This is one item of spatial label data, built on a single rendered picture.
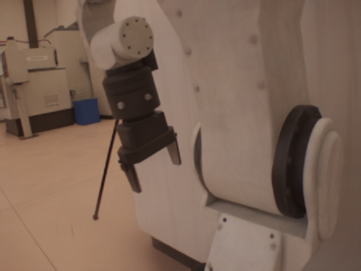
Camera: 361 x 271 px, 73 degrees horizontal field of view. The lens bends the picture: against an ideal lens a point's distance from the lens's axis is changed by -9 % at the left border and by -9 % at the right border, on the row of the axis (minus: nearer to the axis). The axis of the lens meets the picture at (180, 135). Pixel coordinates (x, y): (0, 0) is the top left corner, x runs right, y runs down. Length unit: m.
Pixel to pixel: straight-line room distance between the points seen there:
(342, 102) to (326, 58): 0.09
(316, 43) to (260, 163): 0.31
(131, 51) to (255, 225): 0.30
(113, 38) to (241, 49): 0.21
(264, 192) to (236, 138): 0.07
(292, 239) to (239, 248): 0.08
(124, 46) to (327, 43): 0.36
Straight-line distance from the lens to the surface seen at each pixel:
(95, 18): 0.50
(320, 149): 0.31
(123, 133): 0.47
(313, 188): 0.31
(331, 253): 0.67
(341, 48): 0.54
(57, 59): 6.36
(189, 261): 1.10
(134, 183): 0.49
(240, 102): 0.29
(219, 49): 0.29
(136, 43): 0.42
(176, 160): 0.55
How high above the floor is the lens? 0.73
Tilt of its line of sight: 12 degrees down
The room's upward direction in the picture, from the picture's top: 6 degrees counter-clockwise
